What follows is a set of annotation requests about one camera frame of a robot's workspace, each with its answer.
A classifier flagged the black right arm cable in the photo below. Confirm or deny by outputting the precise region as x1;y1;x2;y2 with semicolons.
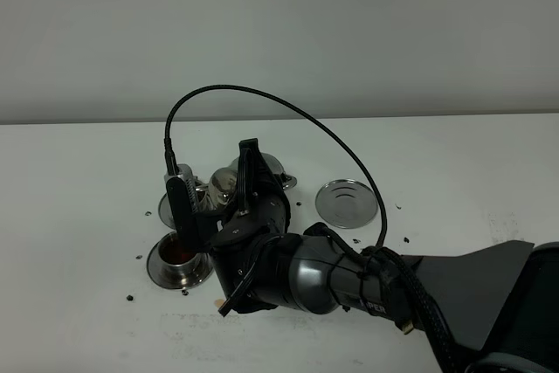
162;83;464;373

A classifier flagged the stainless steel teapot coaster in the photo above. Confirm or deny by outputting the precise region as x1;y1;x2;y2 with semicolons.
314;179;379;229

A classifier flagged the far stainless steel saucer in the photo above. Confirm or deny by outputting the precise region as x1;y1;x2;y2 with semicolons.
158;194;175;230

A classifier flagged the stainless steel saucer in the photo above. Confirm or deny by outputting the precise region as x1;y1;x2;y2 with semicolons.
158;194;175;230
147;244;213;290

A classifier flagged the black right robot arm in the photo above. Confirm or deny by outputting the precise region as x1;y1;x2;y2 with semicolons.
165;139;558;372

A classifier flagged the near stainless steel saucer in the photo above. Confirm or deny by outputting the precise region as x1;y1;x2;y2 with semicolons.
147;244;213;290

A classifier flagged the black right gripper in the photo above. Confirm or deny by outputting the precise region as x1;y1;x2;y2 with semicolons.
164;138;290;252

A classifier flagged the near stainless steel teacup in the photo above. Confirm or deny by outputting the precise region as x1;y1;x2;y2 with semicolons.
155;232;202;270

